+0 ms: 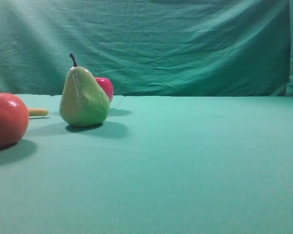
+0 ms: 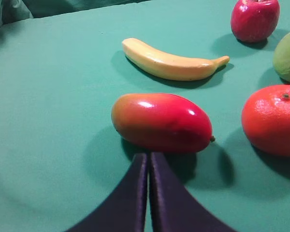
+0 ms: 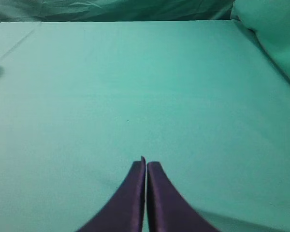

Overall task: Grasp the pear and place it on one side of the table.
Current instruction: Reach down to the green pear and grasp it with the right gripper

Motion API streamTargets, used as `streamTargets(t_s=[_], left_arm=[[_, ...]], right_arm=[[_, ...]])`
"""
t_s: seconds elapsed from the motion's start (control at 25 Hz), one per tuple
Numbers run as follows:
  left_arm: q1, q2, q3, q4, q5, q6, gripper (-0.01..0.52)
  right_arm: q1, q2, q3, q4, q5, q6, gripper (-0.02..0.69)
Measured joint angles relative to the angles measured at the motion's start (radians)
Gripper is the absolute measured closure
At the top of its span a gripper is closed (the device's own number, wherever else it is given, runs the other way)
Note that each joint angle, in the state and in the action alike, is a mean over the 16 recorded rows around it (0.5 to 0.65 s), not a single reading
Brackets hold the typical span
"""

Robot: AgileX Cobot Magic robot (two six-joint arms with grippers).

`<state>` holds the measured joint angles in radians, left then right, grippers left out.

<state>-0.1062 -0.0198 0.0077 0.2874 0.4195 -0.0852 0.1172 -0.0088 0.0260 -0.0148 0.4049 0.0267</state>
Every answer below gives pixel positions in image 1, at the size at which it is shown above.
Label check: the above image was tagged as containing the yellow banana tip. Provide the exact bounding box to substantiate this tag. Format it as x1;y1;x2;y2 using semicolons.
27;108;49;116

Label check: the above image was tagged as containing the green backdrop cloth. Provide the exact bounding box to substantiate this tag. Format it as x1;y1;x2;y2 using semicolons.
0;0;293;96

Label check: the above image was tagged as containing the orange fruit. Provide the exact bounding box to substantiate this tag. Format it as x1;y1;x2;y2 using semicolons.
0;93;29;148

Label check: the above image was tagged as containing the red apple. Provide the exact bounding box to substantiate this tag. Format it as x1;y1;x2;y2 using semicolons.
92;73;114;102

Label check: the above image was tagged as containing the green table cloth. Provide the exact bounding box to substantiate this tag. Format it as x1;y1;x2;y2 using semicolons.
0;95;293;234

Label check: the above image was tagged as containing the green pear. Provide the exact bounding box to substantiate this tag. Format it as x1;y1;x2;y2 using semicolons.
59;53;111;127

